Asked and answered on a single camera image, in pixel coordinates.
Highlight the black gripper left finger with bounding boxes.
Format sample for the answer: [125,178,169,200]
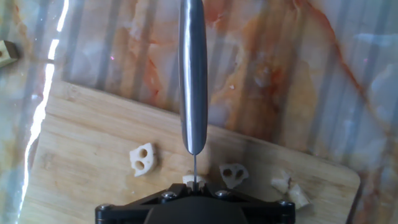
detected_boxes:
[95,181,196,224]

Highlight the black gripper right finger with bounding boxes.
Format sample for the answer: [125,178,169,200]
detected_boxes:
[196,181,295,224]

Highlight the short lotus root end slice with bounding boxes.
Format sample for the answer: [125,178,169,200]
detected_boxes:
[129,142,158,177]

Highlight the long lotus root piece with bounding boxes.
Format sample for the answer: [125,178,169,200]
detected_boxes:
[287,183,311,210]

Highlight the steel cleaver knife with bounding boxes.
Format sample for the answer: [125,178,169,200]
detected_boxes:
[178,0,208,191]

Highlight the wooden cutting board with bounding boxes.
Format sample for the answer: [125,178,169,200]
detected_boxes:
[18,80,361,224]

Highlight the orange marble pattern mat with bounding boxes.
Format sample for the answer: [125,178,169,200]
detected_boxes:
[0,0,398,224]

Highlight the wooden knife rack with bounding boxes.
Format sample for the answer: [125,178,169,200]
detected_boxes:
[0,39,20,68]

